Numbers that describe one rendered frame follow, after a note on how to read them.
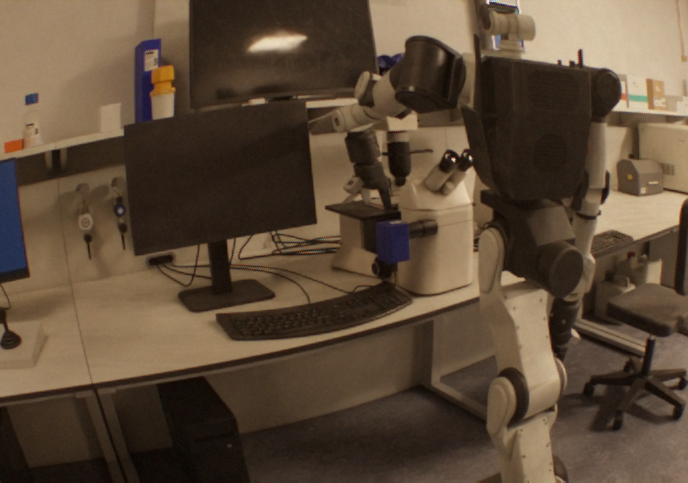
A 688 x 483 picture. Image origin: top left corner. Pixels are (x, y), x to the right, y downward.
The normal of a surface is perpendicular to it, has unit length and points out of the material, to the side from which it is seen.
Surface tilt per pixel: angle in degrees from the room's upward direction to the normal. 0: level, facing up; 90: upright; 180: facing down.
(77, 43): 90
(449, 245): 91
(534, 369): 49
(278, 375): 90
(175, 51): 90
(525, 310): 63
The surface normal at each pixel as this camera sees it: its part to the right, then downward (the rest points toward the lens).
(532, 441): 0.27, -0.28
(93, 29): 0.46, 0.18
